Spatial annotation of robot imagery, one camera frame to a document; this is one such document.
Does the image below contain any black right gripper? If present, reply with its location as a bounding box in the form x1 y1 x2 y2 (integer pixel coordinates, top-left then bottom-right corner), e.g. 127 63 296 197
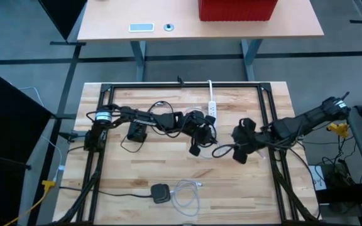
233 117 265 165

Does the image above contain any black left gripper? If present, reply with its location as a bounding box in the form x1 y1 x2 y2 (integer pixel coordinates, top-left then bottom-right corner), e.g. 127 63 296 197
182 112 217 158

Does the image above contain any white power strip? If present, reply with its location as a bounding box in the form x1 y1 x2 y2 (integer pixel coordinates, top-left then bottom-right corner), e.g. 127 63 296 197
206 80 218 126

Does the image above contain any black USB cable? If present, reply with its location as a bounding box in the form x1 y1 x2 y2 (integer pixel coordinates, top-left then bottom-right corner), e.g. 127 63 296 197
146 100 175 137

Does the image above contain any black desktop charging hub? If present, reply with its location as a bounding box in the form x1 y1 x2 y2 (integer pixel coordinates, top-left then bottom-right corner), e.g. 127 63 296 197
126 121 149 143

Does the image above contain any grey desk leg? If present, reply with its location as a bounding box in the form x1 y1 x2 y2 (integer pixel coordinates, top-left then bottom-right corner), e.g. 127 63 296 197
129 40 147 82
240 38 264 82

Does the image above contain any white power adapter box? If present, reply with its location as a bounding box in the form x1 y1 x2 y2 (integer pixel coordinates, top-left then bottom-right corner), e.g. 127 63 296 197
309 164 328 192

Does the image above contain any yellow clamp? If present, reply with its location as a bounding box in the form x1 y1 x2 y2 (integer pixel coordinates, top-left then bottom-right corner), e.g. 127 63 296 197
326 122 351 139

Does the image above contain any black floor stand base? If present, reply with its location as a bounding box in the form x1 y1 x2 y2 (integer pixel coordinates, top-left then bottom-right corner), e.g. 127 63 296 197
316 181 362 207

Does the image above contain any silver phone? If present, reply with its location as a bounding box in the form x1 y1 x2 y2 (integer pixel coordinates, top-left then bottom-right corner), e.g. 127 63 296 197
128 22 156 33

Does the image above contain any red plastic bin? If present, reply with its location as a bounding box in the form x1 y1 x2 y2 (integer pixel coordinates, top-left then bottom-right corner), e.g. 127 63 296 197
198 0 279 22

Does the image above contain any beige wooden desk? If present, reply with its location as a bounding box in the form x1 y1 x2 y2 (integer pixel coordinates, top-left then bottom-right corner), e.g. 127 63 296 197
77 0 326 43

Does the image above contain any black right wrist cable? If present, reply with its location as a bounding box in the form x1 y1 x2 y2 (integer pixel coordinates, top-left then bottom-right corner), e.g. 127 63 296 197
211 143 241 159

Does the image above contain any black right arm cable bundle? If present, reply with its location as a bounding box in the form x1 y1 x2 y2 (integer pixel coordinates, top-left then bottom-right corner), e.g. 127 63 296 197
270 147 322 224

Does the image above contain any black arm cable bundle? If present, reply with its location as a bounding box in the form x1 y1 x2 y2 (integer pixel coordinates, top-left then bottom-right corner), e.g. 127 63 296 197
53 147 105 226
270 147 322 224

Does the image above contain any black aluminium table frame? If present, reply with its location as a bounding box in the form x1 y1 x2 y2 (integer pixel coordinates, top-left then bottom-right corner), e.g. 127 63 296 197
75 82 301 226

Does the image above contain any black hub power cord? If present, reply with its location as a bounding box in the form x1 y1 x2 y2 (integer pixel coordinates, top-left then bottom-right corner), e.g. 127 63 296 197
119 133 145 154

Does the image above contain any black tower power cord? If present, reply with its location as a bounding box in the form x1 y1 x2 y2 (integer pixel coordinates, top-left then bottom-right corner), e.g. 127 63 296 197
58 186 153 198

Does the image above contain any black floor cable bundle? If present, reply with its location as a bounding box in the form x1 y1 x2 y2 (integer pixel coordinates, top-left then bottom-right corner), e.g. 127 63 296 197
321 147 362 189

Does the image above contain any black left arm cable bundle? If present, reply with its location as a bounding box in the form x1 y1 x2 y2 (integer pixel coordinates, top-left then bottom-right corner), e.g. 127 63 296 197
53 147 105 226

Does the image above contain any white floor cable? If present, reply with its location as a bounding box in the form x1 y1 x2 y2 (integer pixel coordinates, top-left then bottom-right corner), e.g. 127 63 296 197
8 82 66 183

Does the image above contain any yellow cable with plug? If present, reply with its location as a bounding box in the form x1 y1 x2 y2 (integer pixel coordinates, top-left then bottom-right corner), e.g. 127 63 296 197
3 179 58 226

